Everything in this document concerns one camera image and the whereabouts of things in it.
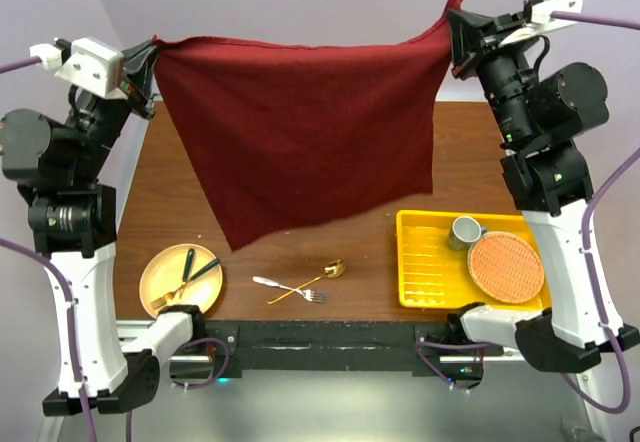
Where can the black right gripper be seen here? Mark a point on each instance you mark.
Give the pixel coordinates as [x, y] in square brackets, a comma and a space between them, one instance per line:
[472, 35]

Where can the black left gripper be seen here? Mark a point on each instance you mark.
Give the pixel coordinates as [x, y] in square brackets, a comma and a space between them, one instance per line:
[138, 69]

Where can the dark red cloth napkin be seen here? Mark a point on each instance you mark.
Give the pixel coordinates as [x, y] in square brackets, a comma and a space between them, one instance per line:
[289, 136]

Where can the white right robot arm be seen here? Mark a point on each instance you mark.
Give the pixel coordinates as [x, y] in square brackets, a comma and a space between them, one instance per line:
[548, 179]

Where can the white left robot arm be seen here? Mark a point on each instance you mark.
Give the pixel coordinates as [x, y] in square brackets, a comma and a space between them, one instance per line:
[72, 215]

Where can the grey mug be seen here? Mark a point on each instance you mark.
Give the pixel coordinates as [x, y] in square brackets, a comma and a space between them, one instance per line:
[464, 232]

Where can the cream round plate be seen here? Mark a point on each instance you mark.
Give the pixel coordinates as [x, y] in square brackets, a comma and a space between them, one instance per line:
[163, 274]

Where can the orange woven round mat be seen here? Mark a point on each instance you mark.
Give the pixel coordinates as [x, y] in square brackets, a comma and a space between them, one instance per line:
[506, 267]

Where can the yellow plastic tray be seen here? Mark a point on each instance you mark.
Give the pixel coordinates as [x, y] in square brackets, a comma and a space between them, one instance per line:
[431, 276]

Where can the gold spoon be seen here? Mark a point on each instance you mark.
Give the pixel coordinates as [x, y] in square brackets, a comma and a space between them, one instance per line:
[333, 270]

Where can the silver fork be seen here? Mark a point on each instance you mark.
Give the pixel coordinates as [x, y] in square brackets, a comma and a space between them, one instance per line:
[307, 294]

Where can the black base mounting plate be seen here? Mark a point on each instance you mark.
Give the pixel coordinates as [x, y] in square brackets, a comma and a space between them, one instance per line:
[464, 368]

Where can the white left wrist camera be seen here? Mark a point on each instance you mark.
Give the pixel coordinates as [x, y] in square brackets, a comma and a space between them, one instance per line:
[92, 65]

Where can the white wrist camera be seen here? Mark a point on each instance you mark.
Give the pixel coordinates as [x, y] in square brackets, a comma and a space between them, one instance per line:
[539, 19]
[92, 65]

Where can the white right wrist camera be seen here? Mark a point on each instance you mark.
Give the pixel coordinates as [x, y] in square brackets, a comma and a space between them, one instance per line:
[539, 19]

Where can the green handled gold utensil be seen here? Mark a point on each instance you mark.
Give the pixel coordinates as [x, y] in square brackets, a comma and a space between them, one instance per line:
[169, 296]
[189, 259]

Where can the aluminium front rail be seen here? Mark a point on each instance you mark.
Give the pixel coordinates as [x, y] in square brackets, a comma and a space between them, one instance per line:
[324, 345]

